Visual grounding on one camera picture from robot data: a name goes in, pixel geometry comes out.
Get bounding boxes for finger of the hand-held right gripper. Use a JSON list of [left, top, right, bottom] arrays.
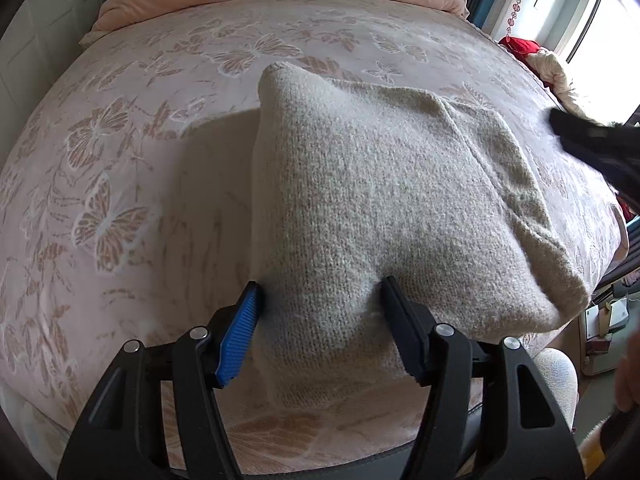
[[547, 107, 640, 202]]

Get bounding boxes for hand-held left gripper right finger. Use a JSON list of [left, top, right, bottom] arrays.
[[380, 276, 586, 480]]

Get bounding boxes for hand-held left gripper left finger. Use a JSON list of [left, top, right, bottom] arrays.
[[57, 281, 266, 480]]

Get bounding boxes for cream knit sweater black hearts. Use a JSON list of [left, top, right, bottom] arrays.
[[249, 61, 592, 409]]

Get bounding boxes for crumpled cream blanket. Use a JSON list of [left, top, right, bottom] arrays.
[[525, 50, 608, 123]]

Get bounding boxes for red cushion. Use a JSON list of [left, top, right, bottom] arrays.
[[498, 36, 546, 63]]

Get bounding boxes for window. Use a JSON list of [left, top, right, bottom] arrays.
[[530, 0, 640, 126]]

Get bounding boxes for white fleece trouser leg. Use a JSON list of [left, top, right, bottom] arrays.
[[537, 347, 579, 433]]

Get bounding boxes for open cardboard box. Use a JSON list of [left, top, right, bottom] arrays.
[[580, 295, 633, 376]]

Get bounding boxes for pink butterfly bedspread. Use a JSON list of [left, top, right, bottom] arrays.
[[0, 0, 632, 472]]

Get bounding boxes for white wardrobe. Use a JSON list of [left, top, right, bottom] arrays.
[[0, 0, 112, 128]]

